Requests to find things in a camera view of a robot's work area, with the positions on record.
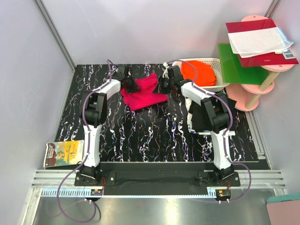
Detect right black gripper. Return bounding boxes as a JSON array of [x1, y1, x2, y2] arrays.
[[152, 75, 174, 95]]

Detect magenta t shirt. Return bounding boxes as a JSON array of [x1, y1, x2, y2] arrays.
[[120, 73, 168, 111]]

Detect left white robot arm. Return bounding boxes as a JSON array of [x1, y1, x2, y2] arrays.
[[76, 66, 138, 186]]

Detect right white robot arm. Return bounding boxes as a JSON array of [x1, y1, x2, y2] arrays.
[[158, 62, 234, 186]]

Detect orange t shirt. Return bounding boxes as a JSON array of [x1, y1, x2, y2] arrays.
[[180, 60, 217, 87]]

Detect white plastic basket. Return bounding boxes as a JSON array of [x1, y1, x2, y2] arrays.
[[172, 58, 228, 92]]

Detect folded black white t shirt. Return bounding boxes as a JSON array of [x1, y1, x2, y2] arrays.
[[186, 92, 237, 134]]

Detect green plastic sheet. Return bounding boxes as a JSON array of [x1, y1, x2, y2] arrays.
[[217, 44, 269, 85]]

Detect pink wooden shelf stand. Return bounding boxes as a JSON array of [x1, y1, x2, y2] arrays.
[[226, 15, 297, 111]]

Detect white mesh cloth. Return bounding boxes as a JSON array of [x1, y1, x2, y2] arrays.
[[228, 27, 293, 58]]

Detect illustrated book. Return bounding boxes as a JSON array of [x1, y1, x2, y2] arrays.
[[44, 140, 84, 168]]

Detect dark red folder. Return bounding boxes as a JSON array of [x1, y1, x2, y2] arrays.
[[226, 15, 299, 68]]

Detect teal board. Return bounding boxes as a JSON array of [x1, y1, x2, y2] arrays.
[[267, 193, 300, 203]]

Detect pink board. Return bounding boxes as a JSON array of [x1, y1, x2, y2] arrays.
[[267, 200, 300, 225]]

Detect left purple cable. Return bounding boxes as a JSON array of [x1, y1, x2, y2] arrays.
[[57, 59, 114, 222]]

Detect white slotted cable duct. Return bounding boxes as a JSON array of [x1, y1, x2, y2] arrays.
[[41, 187, 219, 198]]

